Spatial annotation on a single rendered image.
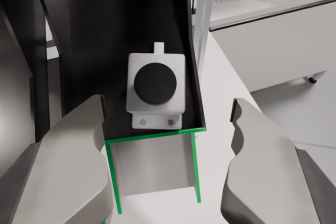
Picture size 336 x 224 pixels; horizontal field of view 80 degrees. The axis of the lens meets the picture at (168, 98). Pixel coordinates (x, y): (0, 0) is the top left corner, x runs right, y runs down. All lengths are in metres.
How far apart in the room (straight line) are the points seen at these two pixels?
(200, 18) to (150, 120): 0.14
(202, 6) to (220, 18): 0.65
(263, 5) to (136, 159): 0.85
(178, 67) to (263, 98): 1.64
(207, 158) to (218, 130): 0.09
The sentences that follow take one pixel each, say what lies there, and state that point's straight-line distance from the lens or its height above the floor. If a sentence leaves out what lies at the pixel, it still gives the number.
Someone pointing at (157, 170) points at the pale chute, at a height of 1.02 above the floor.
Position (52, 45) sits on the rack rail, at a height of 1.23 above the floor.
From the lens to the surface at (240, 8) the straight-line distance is 0.99.
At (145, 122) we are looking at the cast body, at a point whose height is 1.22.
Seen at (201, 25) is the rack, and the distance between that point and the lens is 0.28.
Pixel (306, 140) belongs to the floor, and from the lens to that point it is 1.73.
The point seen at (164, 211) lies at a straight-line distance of 0.52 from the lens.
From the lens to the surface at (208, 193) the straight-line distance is 0.53.
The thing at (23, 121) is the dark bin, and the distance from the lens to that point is 0.24.
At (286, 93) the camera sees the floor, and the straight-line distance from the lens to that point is 1.88.
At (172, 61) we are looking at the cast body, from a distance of 0.15.
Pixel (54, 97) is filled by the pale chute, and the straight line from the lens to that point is 0.34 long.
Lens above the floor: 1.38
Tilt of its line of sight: 57 degrees down
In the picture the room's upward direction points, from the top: 5 degrees counter-clockwise
